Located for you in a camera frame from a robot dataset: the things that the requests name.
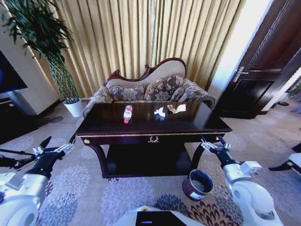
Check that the large floral sofa cushion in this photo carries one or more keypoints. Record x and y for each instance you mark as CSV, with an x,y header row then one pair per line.
x,y
164,88

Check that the dark television cabinet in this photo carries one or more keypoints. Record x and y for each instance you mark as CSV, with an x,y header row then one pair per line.
x,y
14,122

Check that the white crumpled paper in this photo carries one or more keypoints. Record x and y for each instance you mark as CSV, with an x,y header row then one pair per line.
x,y
160,112

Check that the dark wooden table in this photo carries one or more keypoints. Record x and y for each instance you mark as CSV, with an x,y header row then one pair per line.
x,y
150,122

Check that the dark shoes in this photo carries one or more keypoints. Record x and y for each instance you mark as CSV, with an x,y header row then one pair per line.
x,y
282,103

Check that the tall green bamboo plant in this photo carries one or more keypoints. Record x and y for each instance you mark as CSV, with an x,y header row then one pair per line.
x,y
40,26

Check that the brown crumpled wrapper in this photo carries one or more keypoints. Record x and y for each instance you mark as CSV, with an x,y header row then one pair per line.
x,y
172,109

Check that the plastic bottle with red label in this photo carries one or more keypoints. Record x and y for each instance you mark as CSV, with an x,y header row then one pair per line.
x,y
128,114

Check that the beige pleated curtain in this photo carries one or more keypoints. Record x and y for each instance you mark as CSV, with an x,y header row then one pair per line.
x,y
131,35

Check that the small green plant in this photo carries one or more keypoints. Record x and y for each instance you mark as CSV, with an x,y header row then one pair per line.
x,y
295,88

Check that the dark wooden door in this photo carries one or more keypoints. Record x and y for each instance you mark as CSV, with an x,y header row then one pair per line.
x,y
263,70

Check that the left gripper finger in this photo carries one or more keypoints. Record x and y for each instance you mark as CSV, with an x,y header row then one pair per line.
x,y
39,149
65,147

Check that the white paper scrap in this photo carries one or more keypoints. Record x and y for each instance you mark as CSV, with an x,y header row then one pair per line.
x,y
181,107

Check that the black television screen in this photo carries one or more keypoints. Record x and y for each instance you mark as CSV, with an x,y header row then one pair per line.
x,y
9,75

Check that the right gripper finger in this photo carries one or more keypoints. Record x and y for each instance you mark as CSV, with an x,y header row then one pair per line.
x,y
207,145
225,144

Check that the floral upholstered sofa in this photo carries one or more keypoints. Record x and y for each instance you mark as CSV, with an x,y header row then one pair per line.
x,y
164,69

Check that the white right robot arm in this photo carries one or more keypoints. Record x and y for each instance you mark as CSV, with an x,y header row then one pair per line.
x,y
249,193

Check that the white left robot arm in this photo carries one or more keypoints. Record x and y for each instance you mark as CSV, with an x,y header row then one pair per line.
x,y
16,197

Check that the dark framed white chair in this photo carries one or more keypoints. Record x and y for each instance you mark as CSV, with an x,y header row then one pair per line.
x,y
292,162

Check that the small floral sofa cushion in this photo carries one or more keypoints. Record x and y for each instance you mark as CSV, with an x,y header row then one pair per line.
x,y
127,93

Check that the gold drawer pull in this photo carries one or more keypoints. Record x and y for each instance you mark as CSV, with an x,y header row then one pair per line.
x,y
153,139

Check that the white plant pot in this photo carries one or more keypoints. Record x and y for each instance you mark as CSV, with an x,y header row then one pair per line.
x,y
73,107

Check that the dark round trash bin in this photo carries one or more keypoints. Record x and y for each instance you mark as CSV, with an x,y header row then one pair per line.
x,y
198,184

